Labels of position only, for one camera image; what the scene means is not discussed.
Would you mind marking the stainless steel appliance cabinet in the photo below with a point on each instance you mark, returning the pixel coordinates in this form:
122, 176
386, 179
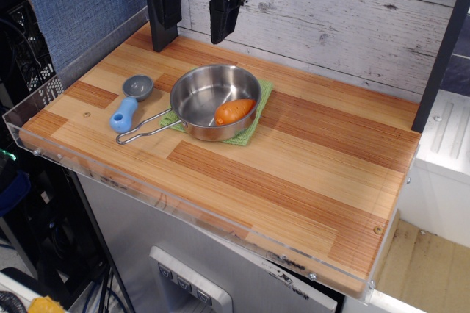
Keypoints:
131, 229

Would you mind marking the blue and grey toy spoon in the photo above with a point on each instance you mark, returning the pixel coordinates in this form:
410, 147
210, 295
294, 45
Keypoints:
136, 89

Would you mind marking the orange toy carrot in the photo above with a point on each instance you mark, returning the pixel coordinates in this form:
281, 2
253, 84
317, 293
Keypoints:
232, 111

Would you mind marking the clear acrylic table guard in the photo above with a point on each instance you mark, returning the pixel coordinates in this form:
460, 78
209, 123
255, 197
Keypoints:
314, 190

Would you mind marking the dark right frame post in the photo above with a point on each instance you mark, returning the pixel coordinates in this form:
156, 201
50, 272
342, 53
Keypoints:
451, 35

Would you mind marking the black plastic crate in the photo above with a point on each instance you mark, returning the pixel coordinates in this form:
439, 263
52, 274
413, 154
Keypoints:
25, 60

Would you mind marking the white side unit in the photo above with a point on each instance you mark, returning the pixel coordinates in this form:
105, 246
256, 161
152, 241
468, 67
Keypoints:
435, 196

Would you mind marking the stainless steel pot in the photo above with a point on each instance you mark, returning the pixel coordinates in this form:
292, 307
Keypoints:
195, 97

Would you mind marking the green cloth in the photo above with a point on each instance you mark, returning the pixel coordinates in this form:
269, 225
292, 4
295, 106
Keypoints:
241, 138

